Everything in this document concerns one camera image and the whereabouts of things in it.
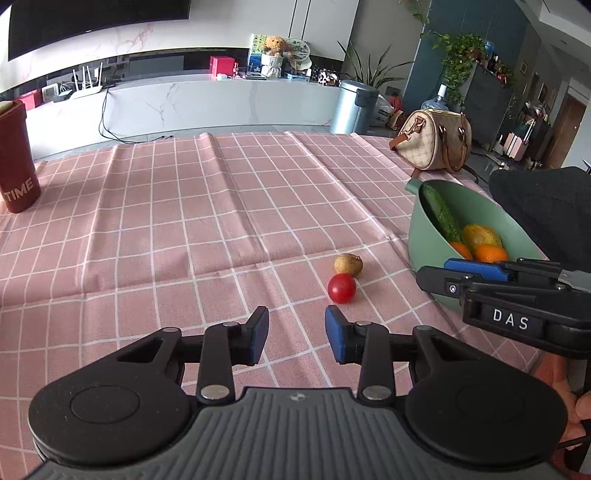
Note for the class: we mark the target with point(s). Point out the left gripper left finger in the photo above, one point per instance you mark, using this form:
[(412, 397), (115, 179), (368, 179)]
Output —
[(226, 345)]

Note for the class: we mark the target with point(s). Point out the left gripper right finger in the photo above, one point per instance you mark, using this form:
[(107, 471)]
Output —
[(366, 344)]

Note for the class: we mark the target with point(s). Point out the orange tangerine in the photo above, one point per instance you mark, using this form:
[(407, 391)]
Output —
[(489, 253)]

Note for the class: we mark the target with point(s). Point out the black sleeve forearm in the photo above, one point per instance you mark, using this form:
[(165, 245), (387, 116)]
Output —
[(553, 208)]

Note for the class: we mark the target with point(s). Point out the person's right hand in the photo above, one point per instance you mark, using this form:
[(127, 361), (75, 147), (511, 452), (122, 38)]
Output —
[(553, 371)]

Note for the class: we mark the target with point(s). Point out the red tomato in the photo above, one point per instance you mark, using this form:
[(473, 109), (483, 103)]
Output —
[(342, 288)]

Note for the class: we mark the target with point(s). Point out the brown kiwi fruit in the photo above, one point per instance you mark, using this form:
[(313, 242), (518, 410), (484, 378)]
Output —
[(348, 263)]

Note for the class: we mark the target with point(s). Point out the green colander bowl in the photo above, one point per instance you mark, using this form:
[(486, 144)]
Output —
[(428, 247)]

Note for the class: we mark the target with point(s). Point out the green cucumber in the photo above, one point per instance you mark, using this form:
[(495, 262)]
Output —
[(442, 214)]

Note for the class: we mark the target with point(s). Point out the pink checkered tablecloth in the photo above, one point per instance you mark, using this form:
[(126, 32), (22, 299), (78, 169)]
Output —
[(196, 231)]

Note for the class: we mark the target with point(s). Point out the beige checkered handbag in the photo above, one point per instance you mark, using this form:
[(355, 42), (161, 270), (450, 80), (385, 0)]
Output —
[(434, 140)]

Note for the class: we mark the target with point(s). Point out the dark cabinet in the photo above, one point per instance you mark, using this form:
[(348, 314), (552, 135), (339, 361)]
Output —
[(485, 105)]

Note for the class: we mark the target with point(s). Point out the water dispenser bottle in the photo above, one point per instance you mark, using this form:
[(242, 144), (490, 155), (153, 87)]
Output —
[(438, 102)]

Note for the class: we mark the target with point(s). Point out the silver trash can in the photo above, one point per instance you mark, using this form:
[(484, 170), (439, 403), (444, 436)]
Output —
[(355, 108)]

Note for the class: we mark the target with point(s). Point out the white marble tv console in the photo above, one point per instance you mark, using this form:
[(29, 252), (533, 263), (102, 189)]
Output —
[(157, 105)]

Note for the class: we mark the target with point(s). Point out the dark red tumbler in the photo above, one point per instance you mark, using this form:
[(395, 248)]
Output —
[(20, 187)]

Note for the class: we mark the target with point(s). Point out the green potted plant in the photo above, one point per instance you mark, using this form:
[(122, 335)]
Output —
[(367, 72)]

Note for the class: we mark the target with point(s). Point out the hanging ivy plant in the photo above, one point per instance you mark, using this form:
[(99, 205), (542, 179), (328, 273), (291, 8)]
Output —
[(445, 55)]

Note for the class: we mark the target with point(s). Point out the red box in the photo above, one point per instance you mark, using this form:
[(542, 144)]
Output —
[(223, 65)]

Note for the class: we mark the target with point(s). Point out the teddy bear bouquet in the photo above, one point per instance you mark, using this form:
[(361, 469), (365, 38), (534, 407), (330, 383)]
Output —
[(272, 57)]

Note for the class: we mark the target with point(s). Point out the white wifi router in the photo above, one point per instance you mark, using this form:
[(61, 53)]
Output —
[(90, 83)]

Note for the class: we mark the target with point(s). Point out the pink box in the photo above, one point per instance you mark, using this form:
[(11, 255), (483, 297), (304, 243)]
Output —
[(32, 99)]

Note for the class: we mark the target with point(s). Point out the black television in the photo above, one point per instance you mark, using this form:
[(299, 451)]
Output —
[(37, 23)]

